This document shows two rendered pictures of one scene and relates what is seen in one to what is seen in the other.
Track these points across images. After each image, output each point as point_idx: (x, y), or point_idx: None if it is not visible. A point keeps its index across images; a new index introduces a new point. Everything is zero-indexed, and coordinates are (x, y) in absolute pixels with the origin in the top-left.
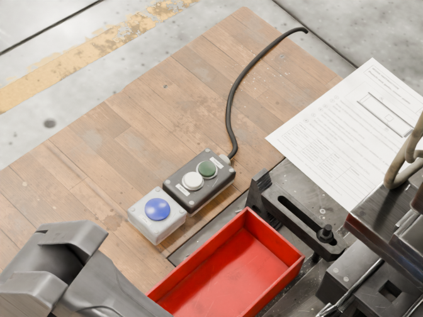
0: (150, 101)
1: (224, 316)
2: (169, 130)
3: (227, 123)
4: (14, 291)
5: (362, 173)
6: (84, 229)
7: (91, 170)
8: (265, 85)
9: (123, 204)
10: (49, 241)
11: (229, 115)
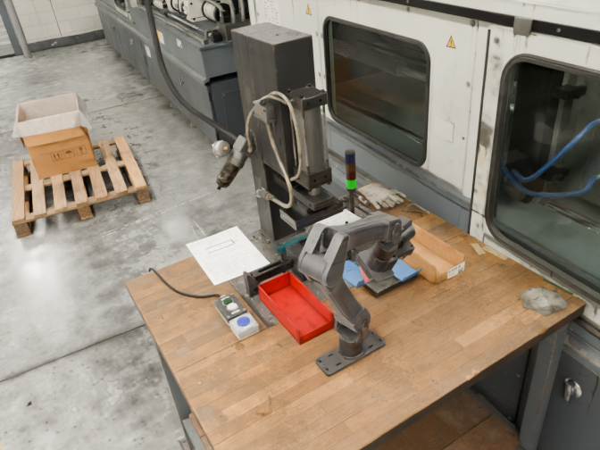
0: (170, 325)
1: (304, 310)
2: (192, 320)
3: (200, 295)
4: (337, 250)
5: (247, 258)
6: (318, 226)
7: (204, 353)
8: (182, 281)
9: (230, 341)
10: (314, 245)
11: (195, 295)
